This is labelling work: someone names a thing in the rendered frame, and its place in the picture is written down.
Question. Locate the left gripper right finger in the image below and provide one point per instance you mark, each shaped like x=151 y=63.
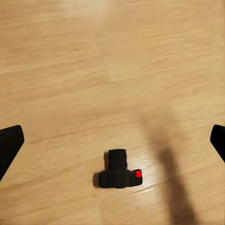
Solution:
x=217 y=139

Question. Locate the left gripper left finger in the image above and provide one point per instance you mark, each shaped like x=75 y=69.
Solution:
x=11 y=140

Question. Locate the digital camera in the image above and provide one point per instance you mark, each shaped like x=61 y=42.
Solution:
x=117 y=175

